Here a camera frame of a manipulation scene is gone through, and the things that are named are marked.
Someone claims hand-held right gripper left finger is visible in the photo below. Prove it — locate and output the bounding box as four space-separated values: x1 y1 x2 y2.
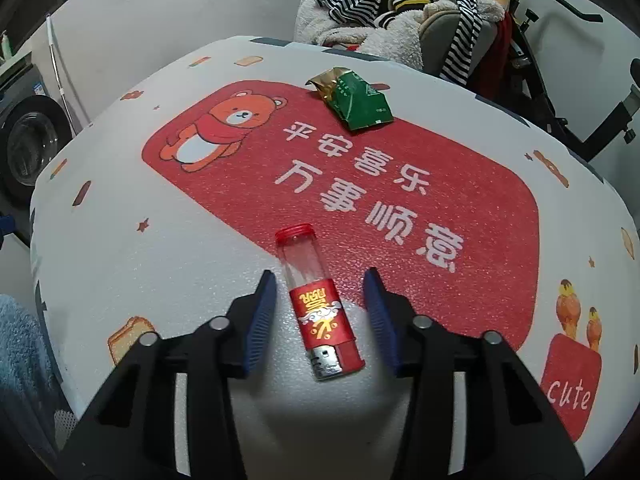
55 270 277 480

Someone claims black exercise bike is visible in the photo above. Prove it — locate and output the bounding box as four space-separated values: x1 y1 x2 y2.
500 0 640 163

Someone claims beige chair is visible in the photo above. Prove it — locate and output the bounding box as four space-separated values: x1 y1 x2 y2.
420 0 513 73

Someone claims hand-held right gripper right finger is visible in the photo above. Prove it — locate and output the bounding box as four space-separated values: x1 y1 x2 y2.
363 268 583 480

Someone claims grey washing machine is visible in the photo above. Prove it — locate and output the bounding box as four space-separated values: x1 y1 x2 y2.
0 57 76 251

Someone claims red cloth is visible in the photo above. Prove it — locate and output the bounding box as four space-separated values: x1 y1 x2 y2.
470 10 516 103

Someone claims green gold foil packet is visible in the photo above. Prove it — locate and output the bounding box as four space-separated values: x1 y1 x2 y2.
306 66 396 133

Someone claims red clear lighter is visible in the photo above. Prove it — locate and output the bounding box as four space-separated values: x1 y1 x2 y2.
276 225 365 382

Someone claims light blue fluffy towel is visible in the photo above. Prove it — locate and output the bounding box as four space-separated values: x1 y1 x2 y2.
0 294 66 441

